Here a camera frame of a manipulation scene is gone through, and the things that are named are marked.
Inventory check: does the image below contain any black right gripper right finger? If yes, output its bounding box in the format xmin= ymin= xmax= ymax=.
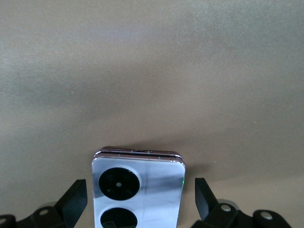
xmin=191 ymin=177 xmax=292 ymax=228

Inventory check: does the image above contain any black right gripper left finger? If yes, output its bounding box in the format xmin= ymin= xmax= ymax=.
xmin=0 ymin=179 xmax=88 ymax=228

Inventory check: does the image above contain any lilac folding phone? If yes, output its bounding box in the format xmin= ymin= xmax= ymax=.
xmin=91 ymin=146 xmax=187 ymax=228

